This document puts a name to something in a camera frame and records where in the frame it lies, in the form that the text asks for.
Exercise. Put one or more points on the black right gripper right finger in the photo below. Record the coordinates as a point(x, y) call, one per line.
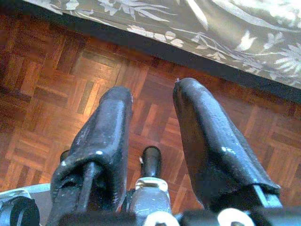
point(211, 141)

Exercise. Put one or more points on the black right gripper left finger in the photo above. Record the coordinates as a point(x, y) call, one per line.
point(105, 131)

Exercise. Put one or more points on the dark bed base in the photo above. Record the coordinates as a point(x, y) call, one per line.
point(164, 55)

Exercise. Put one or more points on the beige floral bedspread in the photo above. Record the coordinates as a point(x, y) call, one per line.
point(223, 28)

